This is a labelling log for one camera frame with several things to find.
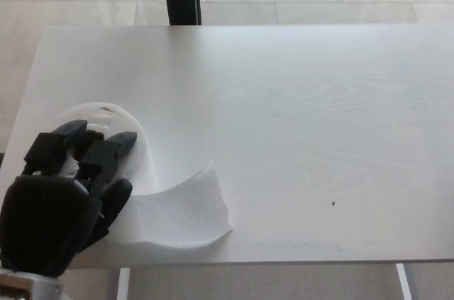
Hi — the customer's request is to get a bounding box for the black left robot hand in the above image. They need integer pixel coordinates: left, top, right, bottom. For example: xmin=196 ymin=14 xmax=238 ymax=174
xmin=0 ymin=119 xmax=138 ymax=278

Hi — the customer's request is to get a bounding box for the white toilet paper roll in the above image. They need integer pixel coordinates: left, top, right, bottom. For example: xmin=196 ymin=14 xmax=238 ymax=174
xmin=52 ymin=101 xmax=235 ymax=250

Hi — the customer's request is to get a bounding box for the white table leg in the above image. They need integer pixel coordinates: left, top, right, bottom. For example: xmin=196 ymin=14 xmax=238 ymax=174
xmin=116 ymin=267 xmax=132 ymax=300
xmin=396 ymin=263 xmax=414 ymax=300

